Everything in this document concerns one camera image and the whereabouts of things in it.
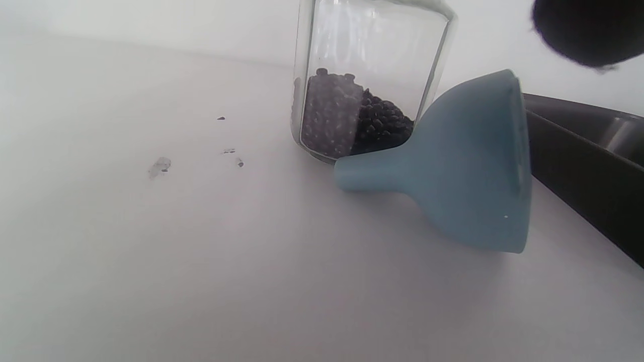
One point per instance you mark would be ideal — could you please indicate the person's left hand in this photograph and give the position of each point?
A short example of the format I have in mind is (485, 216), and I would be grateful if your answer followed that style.
(593, 30)

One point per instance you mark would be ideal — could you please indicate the dark grey baking tray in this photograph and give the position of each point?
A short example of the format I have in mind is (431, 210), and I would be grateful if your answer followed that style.
(593, 161)

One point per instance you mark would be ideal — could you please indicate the light blue plastic funnel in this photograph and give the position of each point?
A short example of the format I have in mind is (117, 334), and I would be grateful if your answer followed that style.
(463, 166)

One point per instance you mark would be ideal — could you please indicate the clear glass jar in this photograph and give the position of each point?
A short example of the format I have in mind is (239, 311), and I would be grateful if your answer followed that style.
(372, 50)

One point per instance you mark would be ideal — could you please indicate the large heap of coffee beans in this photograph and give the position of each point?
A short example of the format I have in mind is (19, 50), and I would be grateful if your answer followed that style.
(352, 120)

